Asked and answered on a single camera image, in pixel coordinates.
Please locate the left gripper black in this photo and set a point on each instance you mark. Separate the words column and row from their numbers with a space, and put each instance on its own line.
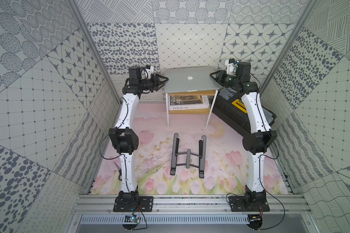
column 154, row 83

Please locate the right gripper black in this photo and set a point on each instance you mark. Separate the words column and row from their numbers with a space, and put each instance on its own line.
column 219, row 77

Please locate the silver laptop computer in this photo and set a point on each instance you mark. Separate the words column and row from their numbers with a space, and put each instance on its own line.
column 190, row 80

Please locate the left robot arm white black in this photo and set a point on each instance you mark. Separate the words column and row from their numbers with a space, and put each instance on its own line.
column 123, row 138

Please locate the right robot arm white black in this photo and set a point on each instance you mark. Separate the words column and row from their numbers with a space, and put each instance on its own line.
column 262, row 134

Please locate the grey folding laptop stand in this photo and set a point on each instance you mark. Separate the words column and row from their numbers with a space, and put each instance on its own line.
column 201, row 156

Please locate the Folio magazine book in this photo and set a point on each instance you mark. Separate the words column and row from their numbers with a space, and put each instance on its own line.
column 177, row 102

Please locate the black toolbox with yellow latch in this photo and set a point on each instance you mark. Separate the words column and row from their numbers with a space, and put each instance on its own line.
column 230, row 108

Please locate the pink floral table mat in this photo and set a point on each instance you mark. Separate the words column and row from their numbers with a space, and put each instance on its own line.
column 227, row 162

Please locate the left green circuit board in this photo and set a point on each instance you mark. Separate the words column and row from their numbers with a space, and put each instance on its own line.
column 131, row 219

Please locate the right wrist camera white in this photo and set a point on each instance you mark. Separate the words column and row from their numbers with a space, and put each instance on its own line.
column 231, row 66

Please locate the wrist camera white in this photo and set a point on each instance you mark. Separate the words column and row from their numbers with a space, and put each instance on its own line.
column 231, row 66
column 148, row 70

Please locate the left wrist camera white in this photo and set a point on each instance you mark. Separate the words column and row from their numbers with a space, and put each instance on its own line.
column 148, row 70

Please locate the wooden shelf with white frame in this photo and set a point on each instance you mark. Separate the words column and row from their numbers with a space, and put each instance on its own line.
column 208, row 111

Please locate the aluminium mounting rail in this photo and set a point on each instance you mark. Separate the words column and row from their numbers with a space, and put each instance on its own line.
column 191, row 204

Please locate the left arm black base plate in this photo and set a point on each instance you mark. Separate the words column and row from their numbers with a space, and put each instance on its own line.
column 126, row 203

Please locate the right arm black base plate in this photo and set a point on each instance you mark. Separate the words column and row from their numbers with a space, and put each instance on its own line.
column 242, row 204

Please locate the white vented cable duct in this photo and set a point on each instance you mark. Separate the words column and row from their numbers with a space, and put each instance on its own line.
column 118, row 219

